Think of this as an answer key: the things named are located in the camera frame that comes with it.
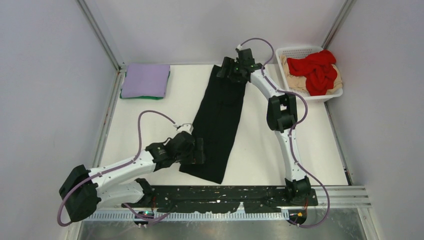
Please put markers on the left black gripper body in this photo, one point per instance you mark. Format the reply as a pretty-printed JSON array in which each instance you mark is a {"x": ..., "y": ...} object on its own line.
[{"x": 191, "y": 156}]

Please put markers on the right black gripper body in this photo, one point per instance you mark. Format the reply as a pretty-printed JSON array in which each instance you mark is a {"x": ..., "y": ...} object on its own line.
[{"x": 234, "y": 67}]

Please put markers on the black t shirt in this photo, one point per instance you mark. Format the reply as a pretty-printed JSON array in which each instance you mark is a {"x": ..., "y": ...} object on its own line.
[{"x": 216, "y": 122}]

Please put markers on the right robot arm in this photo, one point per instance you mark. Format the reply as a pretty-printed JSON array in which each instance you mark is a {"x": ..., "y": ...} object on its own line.
[{"x": 281, "y": 117}]

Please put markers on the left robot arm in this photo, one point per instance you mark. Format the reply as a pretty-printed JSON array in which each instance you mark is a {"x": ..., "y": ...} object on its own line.
[{"x": 86, "y": 190}]

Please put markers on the red t shirt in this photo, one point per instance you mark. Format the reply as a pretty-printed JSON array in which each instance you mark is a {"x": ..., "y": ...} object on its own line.
[{"x": 318, "y": 70}]

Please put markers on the folded purple t shirt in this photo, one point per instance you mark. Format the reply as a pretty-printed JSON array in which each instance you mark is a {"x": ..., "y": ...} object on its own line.
[{"x": 145, "y": 81}]

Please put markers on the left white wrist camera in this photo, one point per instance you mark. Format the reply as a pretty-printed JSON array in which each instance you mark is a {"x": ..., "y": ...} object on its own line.
[{"x": 186, "y": 127}]

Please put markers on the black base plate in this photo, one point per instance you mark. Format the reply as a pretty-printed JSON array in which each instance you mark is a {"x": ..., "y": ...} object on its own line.
[{"x": 221, "y": 199}]

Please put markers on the white cable duct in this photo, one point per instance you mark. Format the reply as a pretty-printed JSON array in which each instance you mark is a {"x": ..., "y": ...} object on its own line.
[{"x": 239, "y": 215}]

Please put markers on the right aluminium frame post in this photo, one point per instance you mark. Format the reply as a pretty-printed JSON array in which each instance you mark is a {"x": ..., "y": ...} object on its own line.
[{"x": 338, "y": 22}]

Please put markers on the aluminium frame post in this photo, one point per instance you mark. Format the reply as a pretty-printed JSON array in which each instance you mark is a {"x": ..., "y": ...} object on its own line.
[
  {"x": 96, "y": 20},
  {"x": 338, "y": 22}
]

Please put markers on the left aluminium frame post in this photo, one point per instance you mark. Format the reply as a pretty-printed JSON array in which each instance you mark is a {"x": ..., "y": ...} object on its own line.
[{"x": 96, "y": 20}]

